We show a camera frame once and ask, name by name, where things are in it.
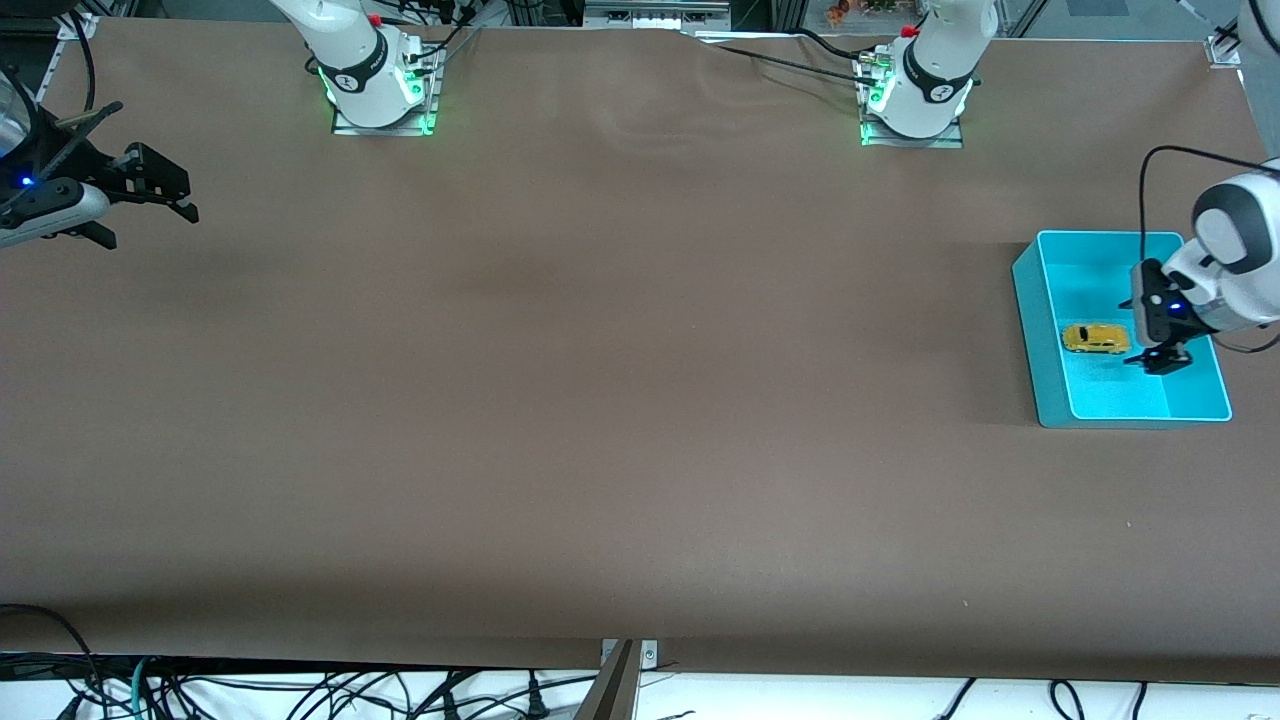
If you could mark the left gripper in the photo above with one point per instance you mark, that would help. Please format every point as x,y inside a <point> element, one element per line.
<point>1163,358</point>

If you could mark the yellow beetle toy car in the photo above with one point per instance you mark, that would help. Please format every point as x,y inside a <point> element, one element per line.
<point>1095,338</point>

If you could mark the cyan plastic bin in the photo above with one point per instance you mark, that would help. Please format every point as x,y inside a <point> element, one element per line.
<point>1110,390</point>

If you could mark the orange background object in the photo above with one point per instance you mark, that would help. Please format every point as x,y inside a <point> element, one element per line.
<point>836,12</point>

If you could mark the dark support beam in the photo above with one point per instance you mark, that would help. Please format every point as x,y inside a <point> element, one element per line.
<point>610,695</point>

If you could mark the metal table corner bracket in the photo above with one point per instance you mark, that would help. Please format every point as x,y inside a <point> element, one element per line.
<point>1222,52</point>
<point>75,28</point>

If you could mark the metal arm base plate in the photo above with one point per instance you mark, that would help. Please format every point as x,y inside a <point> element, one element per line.
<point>434,95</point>
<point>930,143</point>

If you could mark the aluminium frame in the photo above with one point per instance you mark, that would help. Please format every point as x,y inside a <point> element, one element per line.
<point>650,15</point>

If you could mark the metal table clamp bracket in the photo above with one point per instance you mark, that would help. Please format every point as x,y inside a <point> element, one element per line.
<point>649,655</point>

